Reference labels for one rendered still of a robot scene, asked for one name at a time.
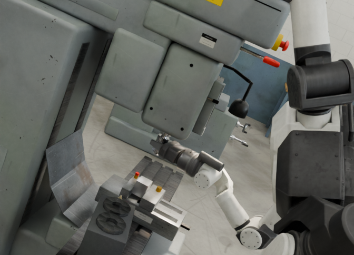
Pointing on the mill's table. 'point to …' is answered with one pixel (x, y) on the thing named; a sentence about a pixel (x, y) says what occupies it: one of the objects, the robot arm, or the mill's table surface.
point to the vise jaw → (151, 198)
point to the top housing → (232, 11)
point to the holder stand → (108, 227)
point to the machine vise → (108, 188)
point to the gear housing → (193, 33)
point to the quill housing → (180, 91)
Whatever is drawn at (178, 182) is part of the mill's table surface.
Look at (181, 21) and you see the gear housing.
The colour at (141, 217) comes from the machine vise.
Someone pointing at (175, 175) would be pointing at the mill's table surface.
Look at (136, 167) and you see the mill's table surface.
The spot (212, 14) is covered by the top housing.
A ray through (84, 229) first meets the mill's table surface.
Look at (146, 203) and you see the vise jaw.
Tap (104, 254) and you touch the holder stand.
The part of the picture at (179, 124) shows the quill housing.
